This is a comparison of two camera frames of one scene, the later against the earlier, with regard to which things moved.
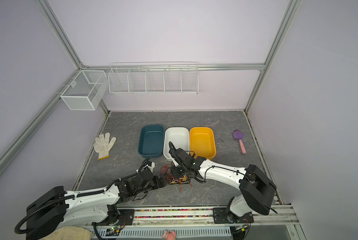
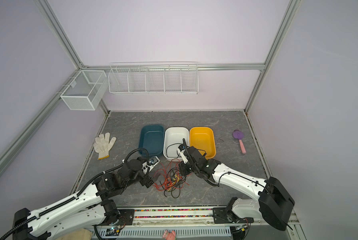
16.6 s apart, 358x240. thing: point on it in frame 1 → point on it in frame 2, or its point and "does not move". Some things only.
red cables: [166, 171] does not move
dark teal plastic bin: [151, 141] does not move
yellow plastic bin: [202, 142] does not move
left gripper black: [157, 184] → [146, 181]
